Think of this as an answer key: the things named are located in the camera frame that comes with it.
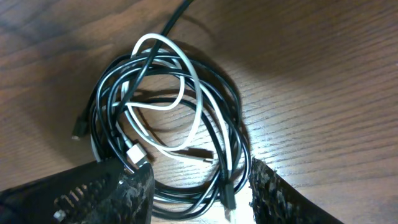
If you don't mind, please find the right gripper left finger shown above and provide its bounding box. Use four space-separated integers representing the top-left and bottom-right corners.
1 159 155 224

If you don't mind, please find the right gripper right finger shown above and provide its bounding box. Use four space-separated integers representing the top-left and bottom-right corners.
249 158 341 224

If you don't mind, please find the white usb cable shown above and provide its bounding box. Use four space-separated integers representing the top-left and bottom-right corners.
90 32 240 223

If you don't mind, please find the black usb cable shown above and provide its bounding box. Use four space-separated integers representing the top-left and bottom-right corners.
71 0 252 221

